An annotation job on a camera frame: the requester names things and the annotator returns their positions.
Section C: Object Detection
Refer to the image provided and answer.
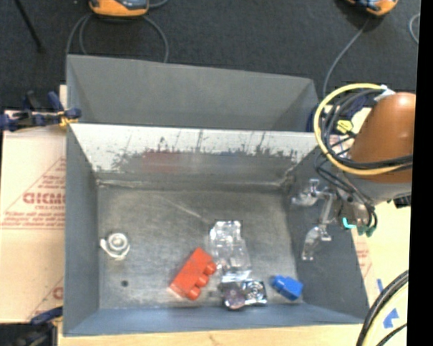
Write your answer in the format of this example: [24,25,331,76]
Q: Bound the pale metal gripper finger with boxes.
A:
[300,225,334,263]
[291,177,332,208]

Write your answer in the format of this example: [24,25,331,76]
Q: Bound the blue toy building block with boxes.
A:
[269,274,305,302]

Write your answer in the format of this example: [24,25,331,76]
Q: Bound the shiny silver crumpled packet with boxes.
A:
[216,271,271,312]

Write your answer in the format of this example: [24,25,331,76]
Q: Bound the red toy building block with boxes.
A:
[169,246,219,302]

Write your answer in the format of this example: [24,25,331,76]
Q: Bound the grey metal bin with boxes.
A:
[54,53,381,346]

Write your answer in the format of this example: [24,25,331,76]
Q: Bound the black cylinder on white bracket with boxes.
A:
[393,193,412,210]

